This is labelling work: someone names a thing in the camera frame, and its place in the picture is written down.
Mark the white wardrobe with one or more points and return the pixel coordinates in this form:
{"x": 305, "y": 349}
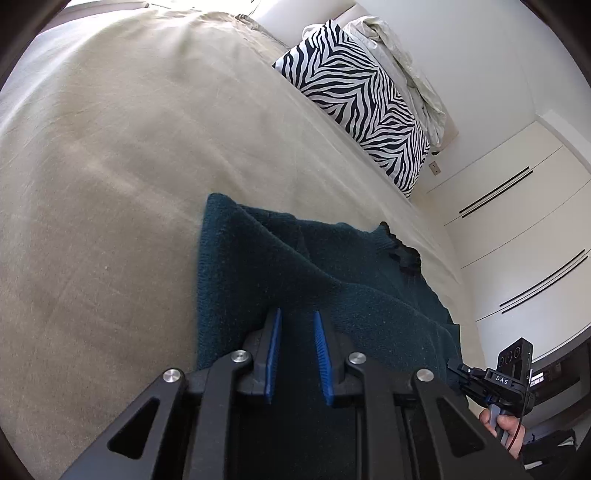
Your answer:
{"x": 531, "y": 230}

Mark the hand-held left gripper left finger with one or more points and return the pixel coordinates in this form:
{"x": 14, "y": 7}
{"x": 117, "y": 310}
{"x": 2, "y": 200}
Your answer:
{"x": 274, "y": 355}

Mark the bed with beige cover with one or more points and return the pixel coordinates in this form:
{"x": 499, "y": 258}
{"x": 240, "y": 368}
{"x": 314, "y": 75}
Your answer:
{"x": 115, "y": 184}

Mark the cream padded headboard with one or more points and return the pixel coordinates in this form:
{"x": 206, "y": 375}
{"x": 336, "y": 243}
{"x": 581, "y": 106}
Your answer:
{"x": 295, "y": 18}

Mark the white folded duvet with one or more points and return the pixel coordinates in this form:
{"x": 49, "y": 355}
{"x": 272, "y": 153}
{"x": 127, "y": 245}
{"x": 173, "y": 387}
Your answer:
{"x": 406, "y": 60}

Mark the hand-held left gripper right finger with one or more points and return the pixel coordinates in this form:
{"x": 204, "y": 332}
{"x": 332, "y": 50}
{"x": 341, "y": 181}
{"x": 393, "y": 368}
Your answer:
{"x": 323, "y": 360}

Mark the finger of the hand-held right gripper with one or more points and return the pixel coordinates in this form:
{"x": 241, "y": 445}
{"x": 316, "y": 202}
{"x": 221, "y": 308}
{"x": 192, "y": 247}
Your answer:
{"x": 475, "y": 394}
{"x": 467, "y": 372}

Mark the dark furniture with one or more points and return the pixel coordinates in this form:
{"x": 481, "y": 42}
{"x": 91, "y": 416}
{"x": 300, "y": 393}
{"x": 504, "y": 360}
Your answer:
{"x": 563, "y": 374}

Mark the zebra print pillow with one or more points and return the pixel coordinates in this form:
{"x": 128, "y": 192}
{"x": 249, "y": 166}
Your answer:
{"x": 360, "y": 101}

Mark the dark teal knit sweater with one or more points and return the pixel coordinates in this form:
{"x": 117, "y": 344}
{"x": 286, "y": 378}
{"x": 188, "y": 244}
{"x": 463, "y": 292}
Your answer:
{"x": 323, "y": 267}

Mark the person's dark clothing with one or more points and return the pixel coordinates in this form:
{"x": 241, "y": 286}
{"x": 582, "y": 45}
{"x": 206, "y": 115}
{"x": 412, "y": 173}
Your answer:
{"x": 549, "y": 454}

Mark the wall socket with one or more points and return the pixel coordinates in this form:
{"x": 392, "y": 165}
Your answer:
{"x": 435, "y": 168}

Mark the person's right hand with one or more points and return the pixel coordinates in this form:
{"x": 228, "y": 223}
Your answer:
{"x": 508, "y": 431}

